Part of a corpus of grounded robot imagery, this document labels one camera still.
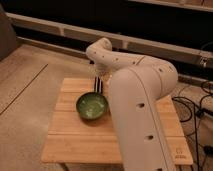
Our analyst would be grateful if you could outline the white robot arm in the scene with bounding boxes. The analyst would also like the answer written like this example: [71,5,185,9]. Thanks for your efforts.
[86,38,178,171]

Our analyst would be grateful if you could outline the black white striped object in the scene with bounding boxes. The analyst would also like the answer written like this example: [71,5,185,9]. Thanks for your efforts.
[94,77,103,93]

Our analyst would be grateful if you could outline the green bowl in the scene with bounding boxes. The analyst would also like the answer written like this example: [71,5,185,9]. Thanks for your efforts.
[76,92,108,120]

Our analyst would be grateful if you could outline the black floor cables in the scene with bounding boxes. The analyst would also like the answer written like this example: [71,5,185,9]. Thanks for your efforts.
[171,79,213,171]

